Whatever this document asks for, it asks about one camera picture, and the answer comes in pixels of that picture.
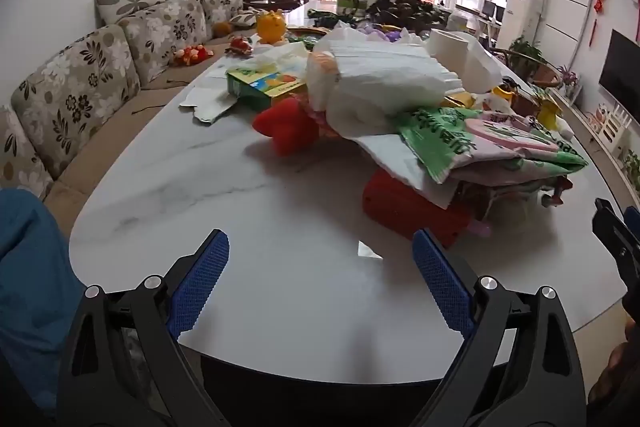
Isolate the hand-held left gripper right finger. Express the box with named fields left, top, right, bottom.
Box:
left=411, top=228, right=587, bottom=427

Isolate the yellow plastic toy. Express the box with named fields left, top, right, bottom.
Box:
left=255, top=8, right=289, bottom=45

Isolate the green potted plant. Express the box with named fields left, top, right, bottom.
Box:
left=507, top=35, right=544, bottom=78

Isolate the white paper towel roll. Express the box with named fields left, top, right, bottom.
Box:
left=429, top=28, right=504, bottom=94

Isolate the black television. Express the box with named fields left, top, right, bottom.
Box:
left=598, top=29, right=640, bottom=106

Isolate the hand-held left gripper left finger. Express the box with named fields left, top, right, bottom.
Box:
left=56, top=228, right=231, bottom=427

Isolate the white standing air conditioner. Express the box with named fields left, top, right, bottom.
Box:
left=495, top=0, right=549, bottom=52

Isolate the person's right forearm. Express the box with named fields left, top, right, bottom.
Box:
left=587, top=302, right=640, bottom=413

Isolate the white wooden rack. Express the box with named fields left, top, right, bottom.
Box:
left=597, top=104, right=639, bottom=148

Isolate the torn white cardboard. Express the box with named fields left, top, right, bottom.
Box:
left=179, top=84, right=239, bottom=125

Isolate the red plastic box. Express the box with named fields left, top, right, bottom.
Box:
left=362, top=168, right=474, bottom=251

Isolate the person's blue clothing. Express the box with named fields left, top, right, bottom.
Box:
left=0, top=188, right=87, bottom=419

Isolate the green yellow cardboard box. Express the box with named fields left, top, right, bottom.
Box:
left=226, top=67, right=307, bottom=112

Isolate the pink printed packet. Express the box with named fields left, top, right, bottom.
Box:
left=462, top=116, right=562, bottom=158

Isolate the purple flower pot plant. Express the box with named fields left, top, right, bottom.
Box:
left=557, top=65, right=581, bottom=100

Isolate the green printed packet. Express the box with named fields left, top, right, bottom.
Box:
left=397, top=107, right=589, bottom=186

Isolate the white crumpled paper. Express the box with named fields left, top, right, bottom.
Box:
left=247, top=43, right=314, bottom=78

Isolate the computer monitor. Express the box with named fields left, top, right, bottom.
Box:
left=480, top=0, right=506, bottom=26

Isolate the red plush toy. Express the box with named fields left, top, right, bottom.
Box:
left=172, top=45, right=215, bottom=67
left=225, top=35, right=254, bottom=56

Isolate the large red soft toy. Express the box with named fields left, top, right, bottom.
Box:
left=251, top=97, right=321, bottom=156

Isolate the white plastic bag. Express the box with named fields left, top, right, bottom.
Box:
left=305, top=21, right=464, bottom=140

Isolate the floral fabric sofa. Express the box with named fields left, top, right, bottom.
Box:
left=0, top=0, right=251, bottom=238

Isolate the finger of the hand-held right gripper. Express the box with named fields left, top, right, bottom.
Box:
left=592, top=198, right=640, bottom=293
left=622, top=207, right=640, bottom=253

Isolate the floral cushion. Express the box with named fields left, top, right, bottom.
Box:
left=95, top=0, right=167, bottom=28

